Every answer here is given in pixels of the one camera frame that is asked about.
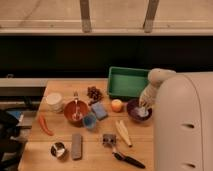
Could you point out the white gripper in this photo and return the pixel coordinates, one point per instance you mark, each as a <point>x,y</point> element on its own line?
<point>147,96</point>

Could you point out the purple bowl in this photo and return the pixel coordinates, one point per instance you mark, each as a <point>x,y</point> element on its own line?
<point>132,109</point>

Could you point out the grey blue towel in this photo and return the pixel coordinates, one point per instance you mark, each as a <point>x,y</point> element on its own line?
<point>142,112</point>

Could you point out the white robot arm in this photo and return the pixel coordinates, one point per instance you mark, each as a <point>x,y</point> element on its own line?
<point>182,104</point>

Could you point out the brown ceramic bowl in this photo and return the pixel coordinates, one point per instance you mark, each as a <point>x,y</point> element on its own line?
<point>69,110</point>

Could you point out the green plastic tray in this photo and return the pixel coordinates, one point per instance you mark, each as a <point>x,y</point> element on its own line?
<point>126,83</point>

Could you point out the orange apple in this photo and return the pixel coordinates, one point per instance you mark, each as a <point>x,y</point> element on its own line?
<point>117,105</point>

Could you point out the yellow banana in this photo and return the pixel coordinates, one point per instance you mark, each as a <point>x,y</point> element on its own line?
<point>122,130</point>

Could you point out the blue sponge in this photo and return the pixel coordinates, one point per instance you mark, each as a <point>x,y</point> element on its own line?
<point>99,110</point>

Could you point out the bunch of dark grapes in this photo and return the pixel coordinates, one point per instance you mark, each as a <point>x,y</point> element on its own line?
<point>94,94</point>

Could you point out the small blue cup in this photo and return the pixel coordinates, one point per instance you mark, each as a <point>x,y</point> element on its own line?
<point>89,121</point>

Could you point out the metal spoon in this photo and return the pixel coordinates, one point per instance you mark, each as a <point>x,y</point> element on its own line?
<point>77,115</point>

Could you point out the grey rectangular block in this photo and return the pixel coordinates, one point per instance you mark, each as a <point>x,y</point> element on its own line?
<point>76,148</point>

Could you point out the stack of white plates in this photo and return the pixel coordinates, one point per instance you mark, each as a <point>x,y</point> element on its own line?
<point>55,102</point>

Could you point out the small metal cup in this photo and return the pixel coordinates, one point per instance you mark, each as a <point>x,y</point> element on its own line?
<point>58,149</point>

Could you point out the red chili pepper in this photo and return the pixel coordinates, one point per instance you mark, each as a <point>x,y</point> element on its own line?
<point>43,125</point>

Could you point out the black object at left edge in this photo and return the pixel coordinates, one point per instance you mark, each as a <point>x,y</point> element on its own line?
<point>7,144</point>

